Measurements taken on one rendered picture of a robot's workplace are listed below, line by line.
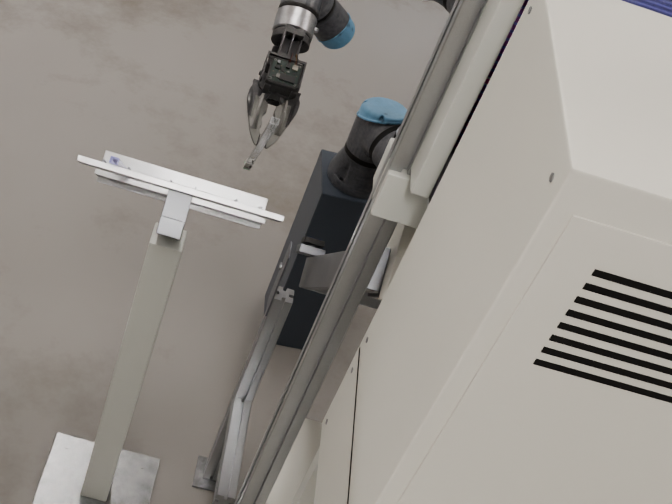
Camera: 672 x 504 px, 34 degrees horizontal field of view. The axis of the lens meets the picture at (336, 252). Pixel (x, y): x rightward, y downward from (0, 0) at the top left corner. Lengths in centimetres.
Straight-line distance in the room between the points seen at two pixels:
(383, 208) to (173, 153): 218
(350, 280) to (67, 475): 129
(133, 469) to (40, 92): 144
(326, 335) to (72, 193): 183
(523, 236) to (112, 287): 221
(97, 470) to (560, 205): 177
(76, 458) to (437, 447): 167
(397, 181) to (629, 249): 51
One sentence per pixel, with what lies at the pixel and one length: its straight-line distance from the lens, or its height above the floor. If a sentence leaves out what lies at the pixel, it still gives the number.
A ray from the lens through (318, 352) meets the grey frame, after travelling 156.
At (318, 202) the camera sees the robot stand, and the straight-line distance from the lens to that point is 265.
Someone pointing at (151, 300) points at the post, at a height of 67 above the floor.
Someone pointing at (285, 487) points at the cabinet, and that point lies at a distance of 193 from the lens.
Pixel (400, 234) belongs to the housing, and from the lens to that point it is 146.
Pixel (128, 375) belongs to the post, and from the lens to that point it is 223.
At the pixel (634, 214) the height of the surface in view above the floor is 170.
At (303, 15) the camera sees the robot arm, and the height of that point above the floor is 118.
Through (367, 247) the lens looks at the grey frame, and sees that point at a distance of 143.
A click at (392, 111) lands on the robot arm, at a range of 258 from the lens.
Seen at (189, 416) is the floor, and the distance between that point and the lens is 278.
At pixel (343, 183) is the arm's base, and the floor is 57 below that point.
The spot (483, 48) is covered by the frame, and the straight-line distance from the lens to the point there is 119.
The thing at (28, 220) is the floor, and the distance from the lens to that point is 316.
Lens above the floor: 214
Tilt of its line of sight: 40 degrees down
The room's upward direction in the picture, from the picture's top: 23 degrees clockwise
